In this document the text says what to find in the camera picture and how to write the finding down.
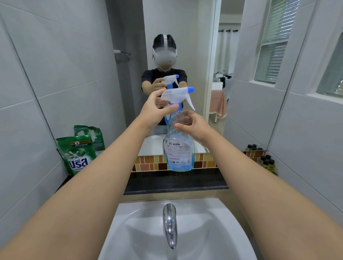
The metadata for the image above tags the clear spray bottle blue liquid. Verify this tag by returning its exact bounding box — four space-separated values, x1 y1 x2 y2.
160 87 196 172

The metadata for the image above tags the large wall mirror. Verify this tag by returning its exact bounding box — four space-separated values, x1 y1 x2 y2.
0 0 317 157

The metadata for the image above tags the person's left forearm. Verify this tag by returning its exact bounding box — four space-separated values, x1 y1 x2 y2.
0 118 152 260

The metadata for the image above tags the chrome faucet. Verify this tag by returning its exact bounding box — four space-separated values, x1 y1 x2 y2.
163 203 178 250

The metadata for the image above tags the person's right hand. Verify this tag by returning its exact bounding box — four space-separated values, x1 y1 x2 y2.
173 110 216 147

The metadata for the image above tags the white ceramic sink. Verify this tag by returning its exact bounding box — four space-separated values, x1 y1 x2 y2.
98 198 258 260

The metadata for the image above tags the person's right forearm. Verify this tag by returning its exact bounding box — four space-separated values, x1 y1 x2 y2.
206 129 343 260

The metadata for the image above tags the person's left hand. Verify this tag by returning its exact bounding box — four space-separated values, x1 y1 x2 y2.
139 88 180 135

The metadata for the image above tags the green detergent refill bag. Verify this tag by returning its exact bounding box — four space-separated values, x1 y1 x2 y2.
55 135 97 176

